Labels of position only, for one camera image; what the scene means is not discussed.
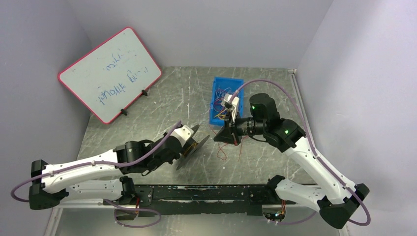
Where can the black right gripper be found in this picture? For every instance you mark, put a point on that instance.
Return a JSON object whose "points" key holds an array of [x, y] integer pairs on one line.
{"points": [[235, 131]]}

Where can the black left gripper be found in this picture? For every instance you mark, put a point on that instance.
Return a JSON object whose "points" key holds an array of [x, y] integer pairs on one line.
{"points": [[188, 147]]}

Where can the grey perforated cable spool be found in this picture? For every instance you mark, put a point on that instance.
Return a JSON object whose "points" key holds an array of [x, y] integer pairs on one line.
{"points": [[190, 148]]}

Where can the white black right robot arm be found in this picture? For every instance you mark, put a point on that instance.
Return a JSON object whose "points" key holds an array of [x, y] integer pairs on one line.
{"points": [[338, 197]]}

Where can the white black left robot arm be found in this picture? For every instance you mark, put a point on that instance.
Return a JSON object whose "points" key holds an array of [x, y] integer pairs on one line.
{"points": [[101, 176]]}

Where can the pink framed whiteboard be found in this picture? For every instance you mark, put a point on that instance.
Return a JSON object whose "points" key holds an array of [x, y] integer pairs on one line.
{"points": [[108, 79]]}

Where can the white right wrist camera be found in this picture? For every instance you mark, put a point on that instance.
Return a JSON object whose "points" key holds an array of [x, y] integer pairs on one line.
{"points": [[231, 107]]}

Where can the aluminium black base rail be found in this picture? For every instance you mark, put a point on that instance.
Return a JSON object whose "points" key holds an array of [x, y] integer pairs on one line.
{"points": [[253, 199]]}

